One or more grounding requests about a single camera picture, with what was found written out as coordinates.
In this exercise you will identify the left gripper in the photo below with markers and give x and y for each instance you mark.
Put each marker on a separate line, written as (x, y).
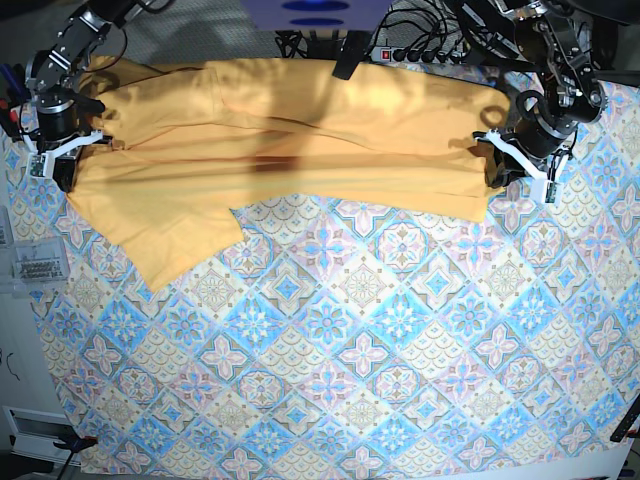
(534, 148)

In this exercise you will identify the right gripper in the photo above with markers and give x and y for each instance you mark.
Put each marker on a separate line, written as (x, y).
(57, 134)

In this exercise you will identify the yellow T-shirt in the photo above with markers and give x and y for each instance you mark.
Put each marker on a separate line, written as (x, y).
(192, 143)

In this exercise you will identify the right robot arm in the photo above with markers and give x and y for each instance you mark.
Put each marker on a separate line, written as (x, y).
(53, 75)

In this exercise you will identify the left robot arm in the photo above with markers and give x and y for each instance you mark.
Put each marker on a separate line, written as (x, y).
(547, 42)

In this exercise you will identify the red black clamp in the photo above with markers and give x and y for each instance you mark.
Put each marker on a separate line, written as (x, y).
(9, 118)

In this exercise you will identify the clear plastic screw box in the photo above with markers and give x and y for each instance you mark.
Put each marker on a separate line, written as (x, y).
(40, 262)

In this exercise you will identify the white power strip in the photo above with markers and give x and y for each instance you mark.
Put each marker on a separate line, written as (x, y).
(456, 54)

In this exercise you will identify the patterned blue tablecloth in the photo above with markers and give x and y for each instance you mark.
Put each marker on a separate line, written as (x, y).
(341, 340)

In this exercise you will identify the orange black bar clamp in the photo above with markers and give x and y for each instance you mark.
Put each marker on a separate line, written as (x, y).
(74, 444)

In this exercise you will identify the black clamp right edge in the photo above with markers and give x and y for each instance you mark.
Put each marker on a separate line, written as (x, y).
(625, 429)

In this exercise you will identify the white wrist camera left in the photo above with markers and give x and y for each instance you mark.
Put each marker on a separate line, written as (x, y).
(545, 191)

